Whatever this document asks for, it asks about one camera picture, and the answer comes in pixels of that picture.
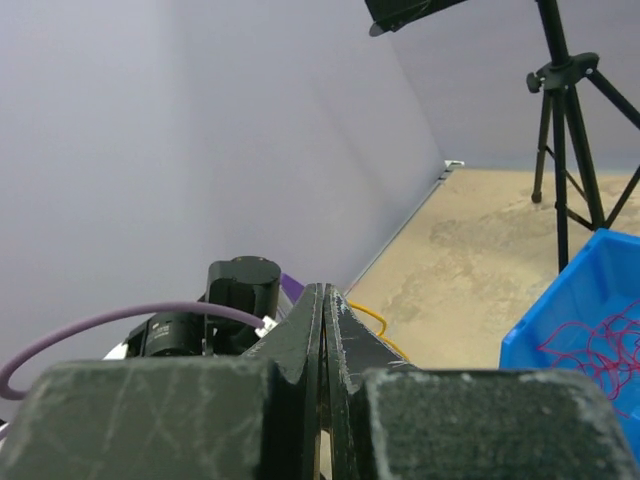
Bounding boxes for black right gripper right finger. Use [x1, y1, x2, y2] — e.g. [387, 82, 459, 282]
[323, 286, 639, 479]

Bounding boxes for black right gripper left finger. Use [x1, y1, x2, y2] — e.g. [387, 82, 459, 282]
[1, 284, 324, 479]

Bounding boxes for blue three-compartment plastic bin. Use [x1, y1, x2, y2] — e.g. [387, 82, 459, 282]
[499, 230, 639, 431]

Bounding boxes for red cable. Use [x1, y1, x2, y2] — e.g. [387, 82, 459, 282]
[537, 299, 640, 419]

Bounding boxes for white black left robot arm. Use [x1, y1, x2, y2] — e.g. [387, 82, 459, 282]
[105, 256, 281, 360]

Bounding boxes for purple box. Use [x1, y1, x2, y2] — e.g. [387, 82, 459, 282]
[276, 273, 305, 321]

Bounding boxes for black music stand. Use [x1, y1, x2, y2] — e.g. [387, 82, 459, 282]
[367, 1, 639, 267]

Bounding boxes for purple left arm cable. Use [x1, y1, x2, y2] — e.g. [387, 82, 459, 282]
[0, 301, 263, 441]

